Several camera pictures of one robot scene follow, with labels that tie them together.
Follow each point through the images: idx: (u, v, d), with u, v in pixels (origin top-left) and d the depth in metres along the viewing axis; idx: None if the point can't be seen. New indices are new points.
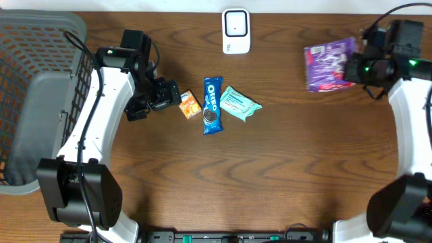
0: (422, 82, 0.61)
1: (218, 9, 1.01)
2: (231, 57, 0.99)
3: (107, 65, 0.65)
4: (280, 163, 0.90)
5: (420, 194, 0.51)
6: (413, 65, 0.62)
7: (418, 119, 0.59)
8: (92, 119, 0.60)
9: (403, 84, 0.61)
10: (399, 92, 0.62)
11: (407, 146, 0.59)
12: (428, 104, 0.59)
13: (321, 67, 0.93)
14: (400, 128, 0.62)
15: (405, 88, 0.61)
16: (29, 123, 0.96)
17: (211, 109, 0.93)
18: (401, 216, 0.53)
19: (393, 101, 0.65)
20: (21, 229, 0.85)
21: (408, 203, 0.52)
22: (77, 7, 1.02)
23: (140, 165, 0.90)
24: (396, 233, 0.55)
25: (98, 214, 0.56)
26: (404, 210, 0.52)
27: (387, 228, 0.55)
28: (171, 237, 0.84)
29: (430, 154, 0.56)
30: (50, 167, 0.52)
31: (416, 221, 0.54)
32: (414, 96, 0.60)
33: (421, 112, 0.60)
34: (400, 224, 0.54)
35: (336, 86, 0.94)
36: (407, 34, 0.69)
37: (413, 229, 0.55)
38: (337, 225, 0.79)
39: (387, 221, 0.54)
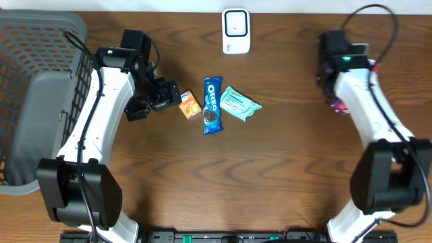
0: (359, 71, 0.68)
1: (218, 9, 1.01)
2: (231, 57, 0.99)
3: (107, 65, 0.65)
4: (281, 163, 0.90)
5: (388, 154, 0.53)
6: (349, 59, 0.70)
7: (366, 99, 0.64)
8: (92, 119, 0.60)
9: (343, 75, 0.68)
10: (342, 85, 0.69)
11: (364, 123, 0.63)
12: (370, 84, 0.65)
13: None
14: (356, 114, 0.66)
15: (345, 79, 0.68)
16: (29, 123, 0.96)
17: (211, 109, 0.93)
18: (379, 182, 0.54)
19: (343, 95, 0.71)
20: (21, 229, 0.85)
21: (381, 166, 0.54)
22: (77, 7, 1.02)
23: (140, 165, 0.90)
24: (381, 204, 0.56)
25: (98, 214, 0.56)
26: (380, 176, 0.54)
27: (372, 201, 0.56)
28: (171, 237, 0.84)
29: (385, 123, 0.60)
30: (50, 167, 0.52)
31: (396, 188, 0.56)
32: (356, 80, 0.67)
33: (366, 92, 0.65)
34: (382, 192, 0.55)
35: None
36: (335, 42, 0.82)
37: (395, 197, 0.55)
38: (330, 223, 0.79)
39: (368, 192, 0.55)
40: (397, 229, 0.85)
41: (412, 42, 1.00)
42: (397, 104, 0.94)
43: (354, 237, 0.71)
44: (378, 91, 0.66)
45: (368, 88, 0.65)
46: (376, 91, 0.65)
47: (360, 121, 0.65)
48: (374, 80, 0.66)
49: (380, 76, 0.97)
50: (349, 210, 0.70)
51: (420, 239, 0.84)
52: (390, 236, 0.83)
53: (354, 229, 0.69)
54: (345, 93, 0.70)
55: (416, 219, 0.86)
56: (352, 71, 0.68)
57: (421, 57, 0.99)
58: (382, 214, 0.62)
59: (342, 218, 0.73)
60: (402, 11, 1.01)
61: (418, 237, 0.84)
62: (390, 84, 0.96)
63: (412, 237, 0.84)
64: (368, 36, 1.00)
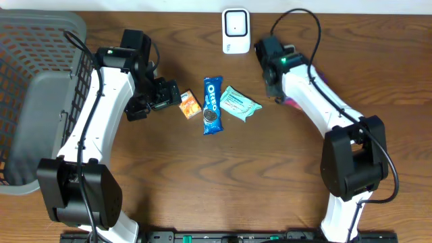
0: (299, 69, 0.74)
1: (218, 9, 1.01)
2: (231, 57, 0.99)
3: (107, 65, 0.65)
4: (281, 163, 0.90)
5: (345, 140, 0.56)
6: (285, 61, 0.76)
7: (312, 94, 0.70)
8: (92, 119, 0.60)
9: (286, 76, 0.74)
10: (289, 85, 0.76)
11: (318, 117, 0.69)
12: (310, 78, 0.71)
13: None
14: (310, 109, 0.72)
15: (290, 79, 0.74)
16: (28, 123, 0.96)
17: (211, 109, 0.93)
18: (346, 167, 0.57)
19: (293, 94, 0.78)
20: (21, 229, 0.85)
21: (343, 152, 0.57)
22: (77, 7, 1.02)
23: (140, 165, 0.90)
24: (355, 186, 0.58)
25: (98, 214, 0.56)
26: (344, 161, 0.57)
27: (345, 187, 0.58)
28: (171, 237, 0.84)
29: (333, 110, 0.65)
30: (50, 167, 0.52)
31: (364, 169, 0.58)
32: (299, 77, 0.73)
33: (310, 87, 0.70)
34: (352, 176, 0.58)
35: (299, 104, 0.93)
36: (269, 47, 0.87)
37: (365, 177, 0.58)
38: (323, 225, 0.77)
39: (340, 179, 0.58)
40: (396, 229, 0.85)
41: (412, 42, 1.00)
42: (397, 104, 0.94)
43: (346, 229, 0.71)
44: (320, 82, 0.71)
45: (310, 83, 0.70)
46: (319, 83, 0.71)
47: (314, 113, 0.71)
48: (315, 73, 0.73)
49: (380, 76, 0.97)
50: (332, 204, 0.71)
51: (420, 239, 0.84)
52: (390, 236, 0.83)
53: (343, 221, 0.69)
54: (295, 93, 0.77)
55: (416, 219, 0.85)
56: (293, 70, 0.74)
57: (420, 57, 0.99)
58: (362, 196, 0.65)
59: (329, 214, 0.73)
60: (402, 11, 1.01)
61: (417, 237, 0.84)
62: (390, 84, 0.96)
63: (412, 237, 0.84)
64: (368, 36, 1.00)
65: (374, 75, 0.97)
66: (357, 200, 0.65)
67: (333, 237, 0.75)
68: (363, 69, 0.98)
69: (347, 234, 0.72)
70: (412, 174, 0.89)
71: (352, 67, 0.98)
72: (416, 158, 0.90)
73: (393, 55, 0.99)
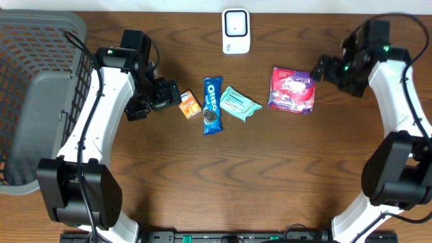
0: (397, 63, 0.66)
1: (218, 9, 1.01)
2: (231, 57, 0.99)
3: (107, 65, 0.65)
4: (281, 163, 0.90)
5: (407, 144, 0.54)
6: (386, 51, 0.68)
7: (397, 92, 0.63)
8: (92, 119, 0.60)
9: (381, 65, 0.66)
10: (379, 75, 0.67)
11: (391, 117, 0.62)
12: (403, 77, 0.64)
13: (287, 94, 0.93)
14: (384, 103, 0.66)
15: (383, 69, 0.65)
16: (29, 124, 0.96)
17: (211, 109, 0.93)
18: (391, 171, 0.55)
19: (373, 84, 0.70)
20: (21, 229, 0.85)
21: (397, 156, 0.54)
22: (77, 7, 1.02)
23: (140, 165, 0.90)
24: (391, 195, 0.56)
25: (99, 214, 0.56)
26: (394, 164, 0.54)
27: (381, 190, 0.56)
28: (171, 237, 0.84)
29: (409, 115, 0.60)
30: (50, 167, 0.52)
31: (408, 182, 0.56)
32: (393, 72, 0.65)
33: (399, 86, 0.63)
34: (393, 182, 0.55)
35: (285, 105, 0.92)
36: (377, 30, 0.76)
37: (406, 190, 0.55)
38: (335, 220, 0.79)
39: (381, 180, 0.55)
40: (397, 229, 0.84)
41: (413, 42, 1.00)
42: None
43: (356, 234, 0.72)
44: (411, 87, 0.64)
45: (400, 81, 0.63)
46: (410, 85, 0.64)
47: (385, 108, 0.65)
48: (409, 75, 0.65)
49: None
50: (354, 205, 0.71)
51: (421, 239, 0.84)
52: (390, 236, 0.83)
53: (361, 225, 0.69)
54: (376, 82, 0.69)
55: (416, 219, 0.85)
56: (390, 62, 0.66)
57: (420, 57, 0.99)
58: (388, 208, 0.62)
59: (345, 215, 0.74)
60: (402, 11, 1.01)
61: (418, 237, 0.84)
62: None
63: (413, 237, 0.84)
64: None
65: None
66: (382, 209, 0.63)
67: (337, 236, 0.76)
68: None
69: (354, 238, 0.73)
70: None
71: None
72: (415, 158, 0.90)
73: None
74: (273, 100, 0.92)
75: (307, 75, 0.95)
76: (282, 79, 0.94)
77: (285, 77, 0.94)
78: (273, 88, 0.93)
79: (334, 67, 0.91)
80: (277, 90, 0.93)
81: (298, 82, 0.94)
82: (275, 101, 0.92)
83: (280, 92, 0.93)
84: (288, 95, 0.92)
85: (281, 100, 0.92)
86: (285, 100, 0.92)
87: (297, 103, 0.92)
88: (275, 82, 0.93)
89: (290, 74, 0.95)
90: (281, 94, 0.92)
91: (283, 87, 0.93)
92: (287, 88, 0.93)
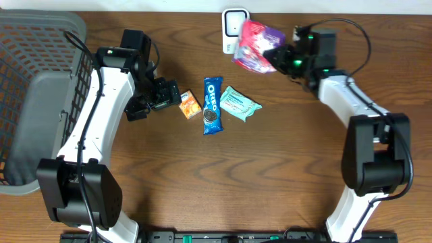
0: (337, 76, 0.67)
1: (218, 9, 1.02)
2: (231, 57, 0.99)
3: (107, 65, 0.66)
4: (281, 162, 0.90)
5: (369, 125, 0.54)
6: (327, 71, 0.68)
7: (345, 94, 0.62)
8: (92, 119, 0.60)
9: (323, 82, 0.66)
10: (326, 90, 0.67)
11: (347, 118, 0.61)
12: (346, 82, 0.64)
13: (256, 52, 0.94)
14: (341, 112, 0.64)
15: (327, 83, 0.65)
16: (29, 124, 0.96)
17: (211, 109, 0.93)
18: (364, 154, 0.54)
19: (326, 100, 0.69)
20: (21, 229, 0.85)
21: (364, 138, 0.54)
22: (77, 7, 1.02)
23: (140, 165, 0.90)
24: (372, 181, 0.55)
25: (98, 214, 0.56)
26: (365, 146, 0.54)
27: (362, 181, 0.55)
28: (171, 237, 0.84)
29: (361, 104, 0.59)
30: (50, 166, 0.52)
31: (384, 166, 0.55)
32: (336, 80, 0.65)
33: (345, 88, 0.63)
34: (372, 170, 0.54)
35: (255, 63, 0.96)
36: (325, 48, 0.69)
37: (384, 175, 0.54)
38: (327, 221, 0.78)
39: (359, 169, 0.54)
40: (396, 229, 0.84)
41: (413, 42, 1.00)
42: (397, 104, 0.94)
43: (351, 229, 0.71)
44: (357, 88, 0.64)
45: (345, 85, 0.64)
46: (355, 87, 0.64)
47: (343, 115, 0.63)
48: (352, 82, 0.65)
49: (381, 76, 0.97)
50: (343, 200, 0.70)
51: (422, 239, 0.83)
52: (390, 236, 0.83)
53: (353, 218, 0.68)
54: (327, 98, 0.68)
55: (416, 219, 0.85)
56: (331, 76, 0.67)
57: (420, 57, 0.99)
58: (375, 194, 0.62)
59: (338, 212, 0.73)
60: (401, 11, 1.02)
61: (418, 237, 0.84)
62: (390, 84, 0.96)
63: (413, 236, 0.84)
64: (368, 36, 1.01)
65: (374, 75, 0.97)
66: (369, 198, 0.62)
67: (335, 236, 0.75)
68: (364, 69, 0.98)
69: (352, 234, 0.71)
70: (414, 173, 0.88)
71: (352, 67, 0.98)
72: (416, 158, 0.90)
73: (394, 55, 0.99)
74: (242, 57, 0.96)
75: (278, 36, 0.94)
76: (254, 35, 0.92)
77: (258, 34, 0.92)
78: (244, 45, 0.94)
79: (285, 55, 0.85)
80: (247, 47, 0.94)
81: (268, 42, 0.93)
82: (244, 58, 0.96)
83: (250, 50, 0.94)
84: (257, 55, 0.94)
85: (250, 59, 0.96)
86: (254, 60, 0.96)
87: (264, 65, 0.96)
88: (246, 37, 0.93)
89: (262, 30, 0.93)
90: (250, 52, 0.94)
91: (254, 45, 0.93)
92: (258, 46, 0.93)
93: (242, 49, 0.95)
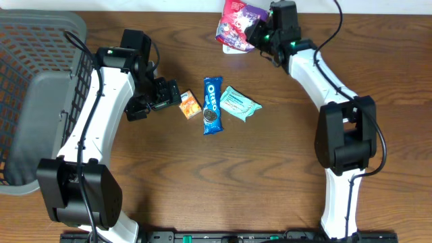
0: (306, 52, 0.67)
1: (218, 9, 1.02)
2: (231, 57, 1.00)
3: (107, 65, 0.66)
4: (281, 162, 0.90)
5: (338, 109, 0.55)
6: (293, 45, 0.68)
7: (314, 75, 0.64)
8: (92, 119, 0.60)
9: (292, 59, 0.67)
10: (295, 67, 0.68)
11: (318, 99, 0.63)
12: (314, 59, 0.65)
13: (235, 30, 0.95)
14: (310, 92, 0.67)
15: (295, 60, 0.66)
16: (28, 123, 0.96)
17: (211, 109, 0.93)
18: (336, 137, 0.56)
19: (297, 77, 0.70)
20: (20, 230, 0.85)
21: (335, 123, 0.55)
22: (78, 7, 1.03)
23: (140, 165, 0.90)
24: (345, 159, 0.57)
25: (98, 214, 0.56)
26: (335, 133, 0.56)
27: (335, 160, 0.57)
28: (171, 237, 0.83)
29: (330, 88, 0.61)
30: (50, 167, 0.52)
31: (352, 143, 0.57)
32: (304, 58, 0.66)
33: (314, 68, 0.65)
34: (343, 150, 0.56)
35: (233, 43, 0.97)
36: (287, 21, 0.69)
37: (355, 152, 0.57)
38: (323, 219, 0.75)
39: (331, 150, 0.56)
40: (397, 229, 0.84)
41: (413, 42, 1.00)
42: (397, 104, 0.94)
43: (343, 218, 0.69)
44: (324, 65, 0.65)
45: (314, 63, 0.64)
46: (324, 65, 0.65)
47: (314, 97, 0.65)
48: (320, 57, 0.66)
49: (381, 75, 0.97)
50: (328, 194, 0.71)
51: (422, 239, 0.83)
52: (390, 236, 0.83)
53: (341, 203, 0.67)
54: (296, 73, 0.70)
55: (416, 219, 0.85)
56: (299, 53, 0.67)
57: (421, 57, 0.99)
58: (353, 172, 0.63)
59: (327, 206, 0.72)
60: (401, 11, 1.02)
61: (419, 237, 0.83)
62: (390, 84, 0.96)
63: (414, 236, 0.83)
64: (367, 36, 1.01)
65: (375, 75, 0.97)
66: (348, 176, 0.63)
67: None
68: (364, 69, 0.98)
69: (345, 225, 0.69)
70: (414, 173, 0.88)
71: (352, 66, 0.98)
72: (416, 158, 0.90)
73: (394, 54, 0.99)
74: (221, 34, 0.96)
75: (258, 11, 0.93)
76: (234, 12, 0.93)
77: (237, 13, 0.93)
78: (224, 22, 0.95)
79: (257, 30, 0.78)
80: (227, 24, 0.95)
81: (248, 19, 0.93)
82: (223, 35, 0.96)
83: (230, 27, 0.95)
84: (236, 32, 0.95)
85: (229, 35, 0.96)
86: (233, 37, 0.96)
87: (244, 44, 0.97)
88: (227, 14, 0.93)
89: (242, 7, 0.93)
90: (230, 28, 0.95)
91: (233, 23, 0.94)
92: (237, 24, 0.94)
93: (222, 25, 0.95)
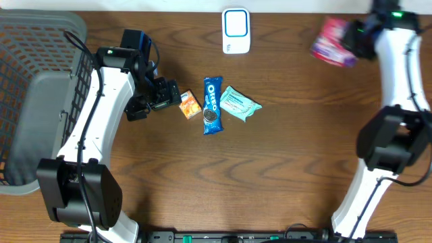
0: (404, 31, 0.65)
1: (218, 9, 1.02)
2: (231, 57, 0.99)
3: (107, 65, 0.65)
4: (281, 162, 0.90)
5: (399, 117, 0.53)
6: (396, 17, 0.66)
7: (399, 63, 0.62)
8: (92, 119, 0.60)
9: (389, 33, 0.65)
10: (387, 41, 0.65)
11: (388, 88, 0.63)
12: (409, 48, 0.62)
13: (332, 41, 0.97)
14: (385, 76, 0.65)
15: (390, 34, 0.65)
16: (29, 123, 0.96)
17: (211, 109, 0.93)
18: (383, 139, 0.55)
19: (379, 49, 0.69)
20: (20, 230, 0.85)
21: (388, 127, 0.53)
22: (77, 7, 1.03)
23: (140, 165, 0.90)
24: (381, 157, 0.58)
25: (98, 214, 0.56)
26: (385, 136, 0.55)
27: (371, 154, 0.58)
28: (171, 237, 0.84)
29: (405, 92, 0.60)
30: (50, 167, 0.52)
31: (396, 144, 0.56)
32: (405, 40, 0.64)
33: (403, 57, 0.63)
34: (383, 149, 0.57)
35: (331, 57, 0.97)
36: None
37: (393, 155, 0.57)
38: (335, 214, 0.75)
39: (372, 146, 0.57)
40: (396, 229, 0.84)
41: None
42: None
43: (356, 217, 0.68)
44: (415, 57, 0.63)
45: (406, 52, 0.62)
46: (414, 58, 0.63)
47: (386, 84, 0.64)
48: (415, 46, 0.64)
49: None
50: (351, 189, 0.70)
51: (422, 239, 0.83)
52: (390, 236, 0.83)
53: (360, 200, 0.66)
54: (380, 46, 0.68)
55: (416, 219, 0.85)
56: (397, 30, 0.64)
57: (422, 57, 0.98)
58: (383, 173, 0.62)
59: (345, 202, 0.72)
60: None
61: (418, 237, 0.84)
62: None
63: (413, 236, 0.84)
64: None
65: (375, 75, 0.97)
66: (377, 175, 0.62)
67: (338, 227, 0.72)
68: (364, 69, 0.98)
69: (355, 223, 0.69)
70: (414, 173, 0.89)
71: (351, 67, 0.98)
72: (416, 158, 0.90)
73: None
74: (317, 46, 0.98)
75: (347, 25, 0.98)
76: (333, 28, 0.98)
77: (337, 28, 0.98)
78: (322, 36, 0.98)
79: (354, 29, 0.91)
80: (324, 38, 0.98)
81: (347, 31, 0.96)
82: (318, 47, 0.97)
83: (327, 40, 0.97)
84: (333, 44, 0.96)
85: (325, 46, 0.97)
86: (330, 48, 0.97)
87: (341, 54, 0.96)
88: (327, 30, 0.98)
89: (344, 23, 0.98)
90: (327, 42, 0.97)
91: (333, 36, 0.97)
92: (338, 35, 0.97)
93: (319, 39, 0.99)
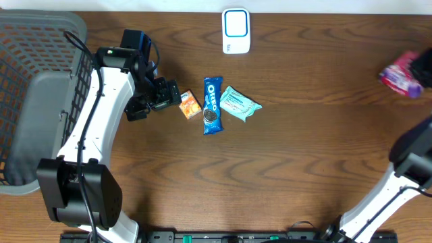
0: None
1: (218, 9, 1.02)
2: (231, 57, 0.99)
3: (108, 65, 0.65)
4: (281, 162, 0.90)
5: None
6: None
7: None
8: (92, 119, 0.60)
9: None
10: None
11: None
12: None
13: (403, 70, 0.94)
14: None
15: None
16: (29, 123, 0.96)
17: (211, 109, 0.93)
18: (420, 147, 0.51)
19: None
20: (20, 230, 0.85)
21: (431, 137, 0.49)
22: (77, 7, 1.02)
23: (140, 165, 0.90)
24: (412, 166, 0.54)
25: (98, 214, 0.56)
26: (424, 145, 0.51)
27: (402, 160, 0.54)
28: (171, 237, 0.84)
29: None
30: (50, 167, 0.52)
31: None
32: None
33: None
34: (418, 159, 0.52)
35: (397, 84, 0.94)
36: None
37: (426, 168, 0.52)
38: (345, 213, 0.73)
39: (406, 151, 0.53)
40: (396, 229, 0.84)
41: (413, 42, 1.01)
42: (397, 105, 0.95)
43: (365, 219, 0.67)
44: None
45: None
46: None
47: None
48: None
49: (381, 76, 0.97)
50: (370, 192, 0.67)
51: (422, 239, 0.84)
52: (390, 236, 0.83)
53: (374, 204, 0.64)
54: None
55: (416, 219, 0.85)
56: None
57: None
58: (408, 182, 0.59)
59: (360, 203, 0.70)
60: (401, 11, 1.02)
61: (418, 237, 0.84)
62: None
63: (413, 236, 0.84)
64: (367, 36, 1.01)
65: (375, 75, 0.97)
66: (401, 183, 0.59)
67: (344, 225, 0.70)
68: (363, 68, 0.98)
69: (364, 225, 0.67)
70: None
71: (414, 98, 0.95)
72: None
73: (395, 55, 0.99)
74: (387, 71, 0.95)
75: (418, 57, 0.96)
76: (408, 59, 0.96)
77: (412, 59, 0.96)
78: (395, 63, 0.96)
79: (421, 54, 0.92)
80: (395, 65, 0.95)
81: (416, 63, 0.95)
82: (389, 71, 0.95)
83: (398, 66, 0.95)
84: (404, 73, 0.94)
85: (395, 73, 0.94)
86: (399, 75, 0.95)
87: (408, 82, 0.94)
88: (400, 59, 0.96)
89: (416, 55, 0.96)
90: (397, 69, 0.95)
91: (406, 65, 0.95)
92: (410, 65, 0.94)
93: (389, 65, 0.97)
